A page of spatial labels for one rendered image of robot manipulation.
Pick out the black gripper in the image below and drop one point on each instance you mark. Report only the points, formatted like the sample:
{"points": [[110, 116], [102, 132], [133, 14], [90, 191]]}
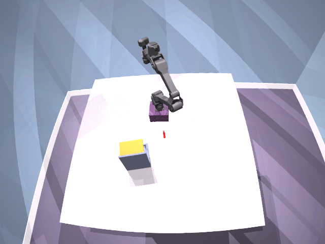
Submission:
{"points": [[142, 43]]}

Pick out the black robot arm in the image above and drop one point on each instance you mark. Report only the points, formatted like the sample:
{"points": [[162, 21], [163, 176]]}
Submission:
{"points": [[161, 68]]}

